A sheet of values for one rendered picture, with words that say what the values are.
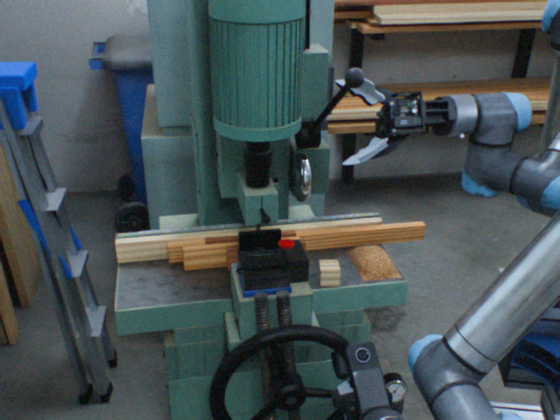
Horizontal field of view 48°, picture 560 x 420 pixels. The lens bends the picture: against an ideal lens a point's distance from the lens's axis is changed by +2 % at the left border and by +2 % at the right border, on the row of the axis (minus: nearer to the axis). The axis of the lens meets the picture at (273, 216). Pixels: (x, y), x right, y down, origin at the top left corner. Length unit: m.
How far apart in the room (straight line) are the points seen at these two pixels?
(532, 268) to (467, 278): 2.22
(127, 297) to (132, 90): 1.82
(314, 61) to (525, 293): 0.77
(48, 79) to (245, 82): 2.57
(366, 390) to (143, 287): 0.55
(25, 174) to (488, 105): 1.30
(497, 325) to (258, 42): 0.61
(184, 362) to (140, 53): 1.88
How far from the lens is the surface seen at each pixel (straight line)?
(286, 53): 1.15
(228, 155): 1.37
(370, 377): 0.96
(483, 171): 1.23
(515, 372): 1.72
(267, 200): 1.27
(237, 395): 1.41
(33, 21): 3.59
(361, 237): 1.42
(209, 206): 1.52
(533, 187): 1.20
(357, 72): 1.08
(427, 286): 2.97
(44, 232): 2.01
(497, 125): 1.21
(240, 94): 1.16
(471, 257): 3.26
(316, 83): 1.44
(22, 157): 1.93
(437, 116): 1.16
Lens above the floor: 1.62
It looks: 28 degrees down
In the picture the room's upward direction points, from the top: straight up
